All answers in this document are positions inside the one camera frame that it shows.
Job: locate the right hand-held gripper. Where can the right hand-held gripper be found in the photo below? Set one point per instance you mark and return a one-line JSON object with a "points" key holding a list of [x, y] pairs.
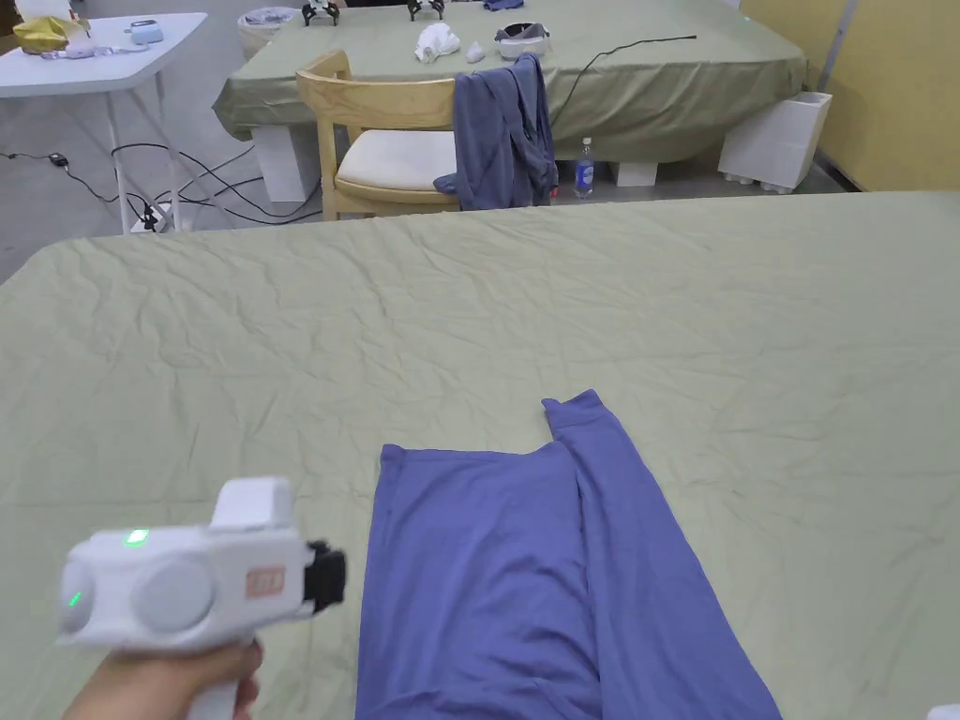
{"points": [[945, 713]]}

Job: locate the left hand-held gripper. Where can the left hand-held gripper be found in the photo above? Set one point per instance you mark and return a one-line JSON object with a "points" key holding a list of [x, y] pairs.
{"points": [[172, 592]]}

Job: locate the person's left hand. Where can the person's left hand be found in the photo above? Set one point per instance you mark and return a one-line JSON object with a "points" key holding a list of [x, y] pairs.
{"points": [[150, 686]]}

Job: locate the bed with pale green sheet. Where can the bed with pale green sheet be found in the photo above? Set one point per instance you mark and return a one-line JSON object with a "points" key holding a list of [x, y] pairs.
{"points": [[300, 337]]}

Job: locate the blue long-sleeved garment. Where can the blue long-sleeved garment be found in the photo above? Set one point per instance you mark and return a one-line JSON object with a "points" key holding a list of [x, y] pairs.
{"points": [[487, 585]]}

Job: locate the white power strip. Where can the white power strip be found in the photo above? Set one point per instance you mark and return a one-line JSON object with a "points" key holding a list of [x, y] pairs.
{"points": [[148, 219]]}

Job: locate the grey-blue garment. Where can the grey-blue garment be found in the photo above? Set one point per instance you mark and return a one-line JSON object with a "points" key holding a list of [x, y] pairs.
{"points": [[499, 142]]}

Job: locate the waste bin with bag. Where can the waste bin with bag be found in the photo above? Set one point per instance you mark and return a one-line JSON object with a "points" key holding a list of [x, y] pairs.
{"points": [[261, 34]]}

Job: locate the clear plastic water bottle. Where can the clear plastic water bottle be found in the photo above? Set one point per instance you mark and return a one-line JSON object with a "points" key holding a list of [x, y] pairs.
{"points": [[584, 174]]}

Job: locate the white box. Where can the white box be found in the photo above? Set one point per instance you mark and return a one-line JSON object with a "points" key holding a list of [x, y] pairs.
{"points": [[776, 142]]}

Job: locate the spare hand-held gripper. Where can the spare hand-held gripper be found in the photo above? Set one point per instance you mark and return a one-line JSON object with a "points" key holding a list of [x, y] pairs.
{"points": [[319, 13], [426, 10]]}

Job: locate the crumpled white cloth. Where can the crumpled white cloth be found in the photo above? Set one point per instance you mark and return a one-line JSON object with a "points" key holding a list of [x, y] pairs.
{"points": [[437, 42]]}

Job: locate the small white wad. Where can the small white wad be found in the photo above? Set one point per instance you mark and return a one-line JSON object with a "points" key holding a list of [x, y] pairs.
{"points": [[476, 52]]}

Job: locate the white headset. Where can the white headset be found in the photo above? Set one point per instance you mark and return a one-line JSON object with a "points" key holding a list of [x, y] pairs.
{"points": [[523, 41]]}

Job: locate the dark blue cloth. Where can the dark blue cloth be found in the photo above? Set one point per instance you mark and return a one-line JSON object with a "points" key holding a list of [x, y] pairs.
{"points": [[502, 4]]}

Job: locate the low bed with green sheet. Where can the low bed with green sheet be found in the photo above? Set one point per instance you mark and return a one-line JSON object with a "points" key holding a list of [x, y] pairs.
{"points": [[660, 82]]}

